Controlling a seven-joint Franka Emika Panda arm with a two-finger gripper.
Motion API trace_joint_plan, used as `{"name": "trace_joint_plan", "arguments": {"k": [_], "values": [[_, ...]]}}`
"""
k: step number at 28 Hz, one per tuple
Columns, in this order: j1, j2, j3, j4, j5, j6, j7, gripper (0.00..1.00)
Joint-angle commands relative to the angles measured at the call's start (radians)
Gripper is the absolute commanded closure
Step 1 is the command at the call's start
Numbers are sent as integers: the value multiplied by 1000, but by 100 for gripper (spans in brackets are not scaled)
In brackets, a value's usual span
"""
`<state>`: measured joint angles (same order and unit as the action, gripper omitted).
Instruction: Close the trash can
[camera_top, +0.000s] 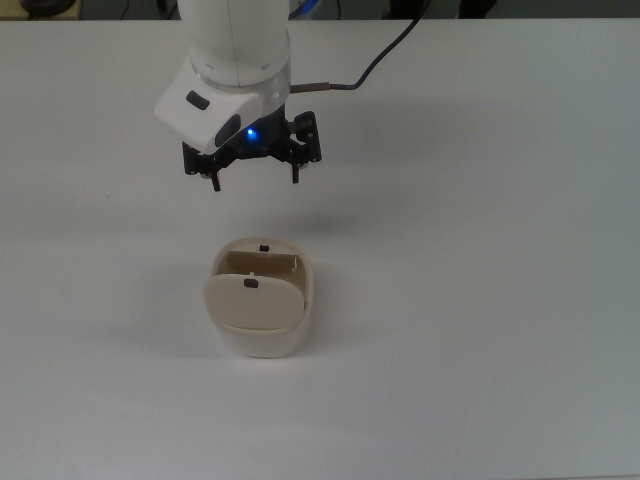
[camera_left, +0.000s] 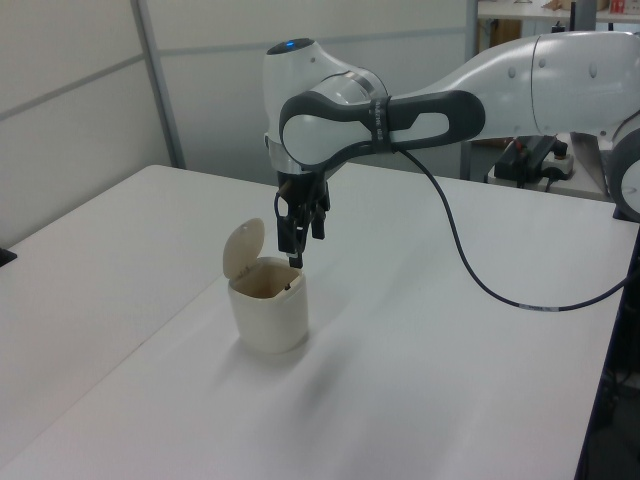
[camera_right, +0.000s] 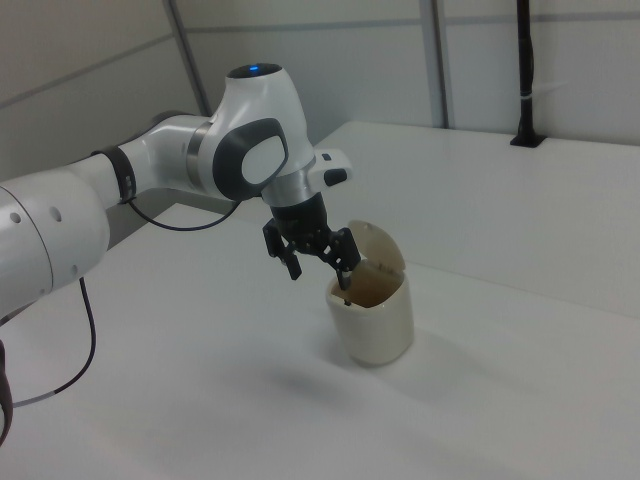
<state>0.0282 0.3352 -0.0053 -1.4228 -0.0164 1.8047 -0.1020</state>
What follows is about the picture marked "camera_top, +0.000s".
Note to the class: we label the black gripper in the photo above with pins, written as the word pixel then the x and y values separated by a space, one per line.
pixel 260 142

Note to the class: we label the small white lidded bin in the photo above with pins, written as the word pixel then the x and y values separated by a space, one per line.
pixel 265 345

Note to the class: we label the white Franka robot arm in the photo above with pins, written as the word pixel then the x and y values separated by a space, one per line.
pixel 235 40

